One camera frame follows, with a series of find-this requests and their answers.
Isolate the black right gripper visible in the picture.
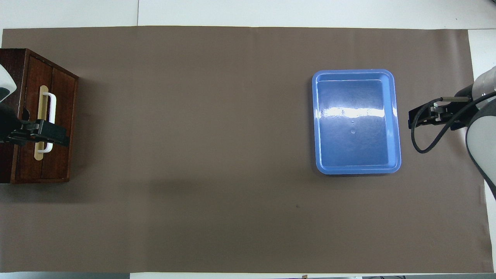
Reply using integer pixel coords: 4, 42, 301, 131
408, 97, 472, 131

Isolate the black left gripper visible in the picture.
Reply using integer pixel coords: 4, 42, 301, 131
0, 112, 71, 147

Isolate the wooden drawer with white handle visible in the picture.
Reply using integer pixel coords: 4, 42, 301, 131
19, 55, 57, 179

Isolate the dark wooden drawer cabinet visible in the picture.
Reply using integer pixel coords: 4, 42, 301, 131
0, 48, 79, 184

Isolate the blue plastic tray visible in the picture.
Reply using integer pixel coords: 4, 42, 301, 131
312, 69, 402, 176

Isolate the brown table mat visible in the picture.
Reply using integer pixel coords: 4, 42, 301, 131
0, 26, 493, 274

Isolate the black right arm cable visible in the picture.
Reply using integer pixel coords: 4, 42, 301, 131
411, 90, 496, 154

